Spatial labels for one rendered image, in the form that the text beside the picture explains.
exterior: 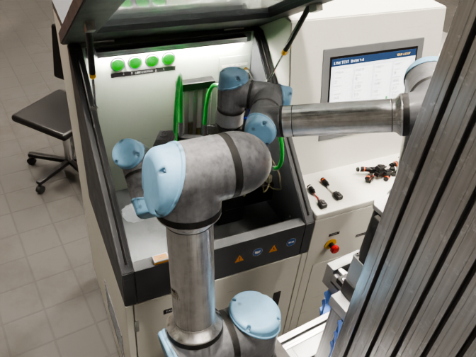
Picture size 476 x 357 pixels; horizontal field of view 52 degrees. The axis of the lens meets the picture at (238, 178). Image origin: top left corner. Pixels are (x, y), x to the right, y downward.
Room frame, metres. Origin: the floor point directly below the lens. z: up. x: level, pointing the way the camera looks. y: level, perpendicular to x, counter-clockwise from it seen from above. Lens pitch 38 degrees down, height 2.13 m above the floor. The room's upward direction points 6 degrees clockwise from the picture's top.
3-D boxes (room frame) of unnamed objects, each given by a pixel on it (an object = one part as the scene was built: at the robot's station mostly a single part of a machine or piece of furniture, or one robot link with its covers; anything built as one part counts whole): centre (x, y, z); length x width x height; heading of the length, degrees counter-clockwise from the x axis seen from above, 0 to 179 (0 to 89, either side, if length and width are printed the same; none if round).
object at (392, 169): (1.57, -0.58, 1.01); 0.23 x 0.11 x 0.06; 118
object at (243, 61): (1.70, 0.05, 1.20); 0.13 x 0.03 x 0.31; 118
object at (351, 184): (1.55, -0.55, 0.96); 0.70 x 0.22 x 0.03; 118
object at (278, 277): (1.12, 0.02, 0.44); 0.65 x 0.02 x 0.68; 118
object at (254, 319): (0.64, -0.06, 1.20); 0.13 x 0.12 x 0.14; 119
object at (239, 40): (1.58, 0.26, 1.43); 0.54 x 0.03 x 0.02; 118
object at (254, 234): (1.14, 0.03, 0.87); 0.62 x 0.04 x 0.16; 118
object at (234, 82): (1.13, 0.04, 1.52); 0.09 x 0.08 x 0.11; 83
